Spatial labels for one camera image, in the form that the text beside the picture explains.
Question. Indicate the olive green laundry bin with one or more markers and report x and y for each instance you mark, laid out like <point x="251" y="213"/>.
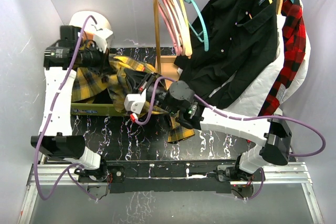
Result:
<point x="101" y="106"/>

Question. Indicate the yellow plaid shirt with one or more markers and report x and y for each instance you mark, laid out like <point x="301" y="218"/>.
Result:
<point x="119" y="76"/>

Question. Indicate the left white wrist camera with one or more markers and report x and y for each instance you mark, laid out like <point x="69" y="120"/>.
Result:
<point x="103" y="38"/>

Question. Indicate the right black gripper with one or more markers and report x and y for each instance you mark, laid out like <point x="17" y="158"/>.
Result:
<point x="138" y="82"/>

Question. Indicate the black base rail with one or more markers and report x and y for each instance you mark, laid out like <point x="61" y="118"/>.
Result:
<point x="167" y="176"/>

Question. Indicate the aluminium table frame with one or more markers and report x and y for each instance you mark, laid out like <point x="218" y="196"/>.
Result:
<point x="285" y="196"/>

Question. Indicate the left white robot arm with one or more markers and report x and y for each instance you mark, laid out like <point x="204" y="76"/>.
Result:
<point x="74" y="48"/>

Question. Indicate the cream plastic hanger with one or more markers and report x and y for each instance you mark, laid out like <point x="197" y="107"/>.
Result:
<point x="184" y="31"/>

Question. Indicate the red plaid hanging shirt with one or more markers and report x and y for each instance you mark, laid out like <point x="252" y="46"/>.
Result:
<point x="296" y="58"/>

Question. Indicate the pink plastic hanger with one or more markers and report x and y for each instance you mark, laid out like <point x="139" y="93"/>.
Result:
<point x="166" y="10"/>

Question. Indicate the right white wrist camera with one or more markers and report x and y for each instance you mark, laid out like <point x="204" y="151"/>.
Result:
<point x="134" y="104"/>

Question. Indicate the cream round drawer box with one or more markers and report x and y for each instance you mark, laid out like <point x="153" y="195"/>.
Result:
<point x="79" y="18"/>

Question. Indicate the teal plastic hanger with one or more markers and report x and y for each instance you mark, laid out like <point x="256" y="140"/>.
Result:
<point x="202" y="36"/>

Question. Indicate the black hanging shirt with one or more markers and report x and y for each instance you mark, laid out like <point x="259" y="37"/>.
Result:
<point x="242" y="37"/>

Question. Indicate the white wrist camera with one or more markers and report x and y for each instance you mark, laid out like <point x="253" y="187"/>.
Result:
<point x="103" y="38"/>
<point x="134" y="104"/>

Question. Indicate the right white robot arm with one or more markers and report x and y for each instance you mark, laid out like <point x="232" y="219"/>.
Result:
<point x="271" y="136"/>

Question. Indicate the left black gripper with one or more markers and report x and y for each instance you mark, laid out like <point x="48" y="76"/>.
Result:
<point x="104" y="66"/>

